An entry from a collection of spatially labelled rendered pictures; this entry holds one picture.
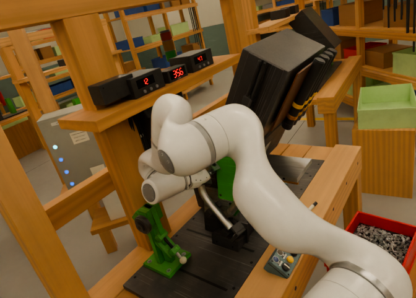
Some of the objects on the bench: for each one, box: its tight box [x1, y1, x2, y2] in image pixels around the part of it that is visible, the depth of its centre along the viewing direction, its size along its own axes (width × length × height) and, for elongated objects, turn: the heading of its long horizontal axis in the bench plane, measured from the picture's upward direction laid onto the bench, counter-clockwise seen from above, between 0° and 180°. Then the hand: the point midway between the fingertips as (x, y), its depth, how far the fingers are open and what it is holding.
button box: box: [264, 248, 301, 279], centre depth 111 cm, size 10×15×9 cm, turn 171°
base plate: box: [123, 159, 325, 298], centre depth 143 cm, size 42×110×2 cm, turn 171°
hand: (208, 168), depth 123 cm, fingers closed on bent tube, 3 cm apart
